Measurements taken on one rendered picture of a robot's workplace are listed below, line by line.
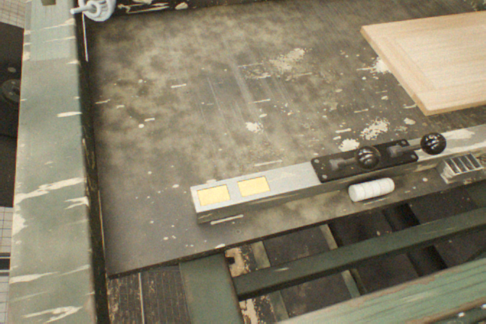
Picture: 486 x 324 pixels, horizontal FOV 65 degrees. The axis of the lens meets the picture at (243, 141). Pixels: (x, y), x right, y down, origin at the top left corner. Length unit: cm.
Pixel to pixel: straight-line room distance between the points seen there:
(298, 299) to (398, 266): 76
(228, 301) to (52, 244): 28
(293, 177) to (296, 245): 208
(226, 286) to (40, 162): 35
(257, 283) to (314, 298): 199
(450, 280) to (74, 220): 55
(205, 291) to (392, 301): 28
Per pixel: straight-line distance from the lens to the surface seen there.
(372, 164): 60
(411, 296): 64
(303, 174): 69
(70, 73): 78
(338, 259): 73
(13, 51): 163
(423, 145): 67
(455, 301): 67
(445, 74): 105
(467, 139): 88
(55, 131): 69
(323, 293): 262
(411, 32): 114
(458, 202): 220
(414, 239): 81
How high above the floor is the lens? 205
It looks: 39 degrees down
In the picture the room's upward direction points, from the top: 77 degrees counter-clockwise
